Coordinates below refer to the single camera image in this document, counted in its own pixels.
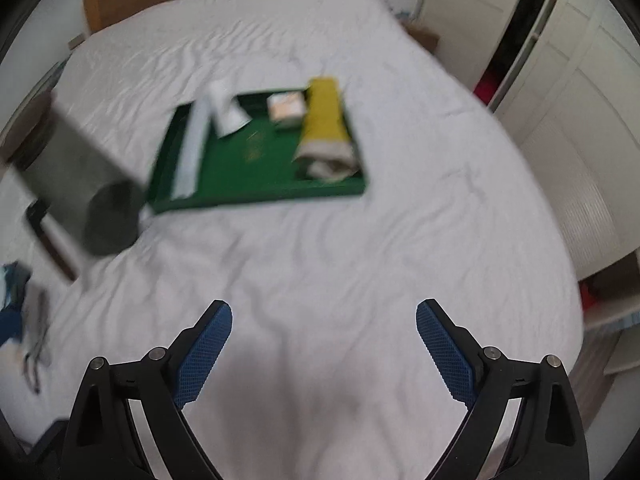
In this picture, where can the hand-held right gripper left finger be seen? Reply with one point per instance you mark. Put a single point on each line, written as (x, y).
(202, 355)

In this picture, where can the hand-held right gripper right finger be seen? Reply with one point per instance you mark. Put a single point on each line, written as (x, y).
(445, 350)

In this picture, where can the grey sock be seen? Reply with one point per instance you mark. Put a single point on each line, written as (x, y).
(40, 320)

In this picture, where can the green tray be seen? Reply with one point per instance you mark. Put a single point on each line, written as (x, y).
(260, 170)

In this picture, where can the blue cloth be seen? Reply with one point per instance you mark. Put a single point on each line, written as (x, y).
(10, 305)

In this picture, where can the long white strip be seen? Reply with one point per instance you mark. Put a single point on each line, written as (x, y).
(192, 150)

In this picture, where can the orange tissue packet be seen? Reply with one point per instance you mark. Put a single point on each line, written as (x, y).
(285, 106)

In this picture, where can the yellow cloth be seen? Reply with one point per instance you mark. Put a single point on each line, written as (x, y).
(322, 110)

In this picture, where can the white bed duvet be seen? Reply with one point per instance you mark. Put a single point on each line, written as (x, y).
(325, 260)

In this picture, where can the red cloth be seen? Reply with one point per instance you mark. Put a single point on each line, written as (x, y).
(587, 295)

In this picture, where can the grey glass jar brown lid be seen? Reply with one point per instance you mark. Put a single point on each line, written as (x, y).
(75, 160)

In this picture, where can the red clothes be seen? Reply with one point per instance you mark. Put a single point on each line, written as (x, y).
(482, 90)

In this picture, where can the white wardrobe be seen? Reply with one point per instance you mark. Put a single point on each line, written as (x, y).
(565, 85)

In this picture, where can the wooden nightstand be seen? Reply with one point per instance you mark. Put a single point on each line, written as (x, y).
(424, 37)

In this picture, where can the small items on nightstand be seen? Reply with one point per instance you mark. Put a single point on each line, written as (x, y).
(400, 10)

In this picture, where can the wall switch plate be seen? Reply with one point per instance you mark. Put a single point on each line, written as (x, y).
(75, 42)

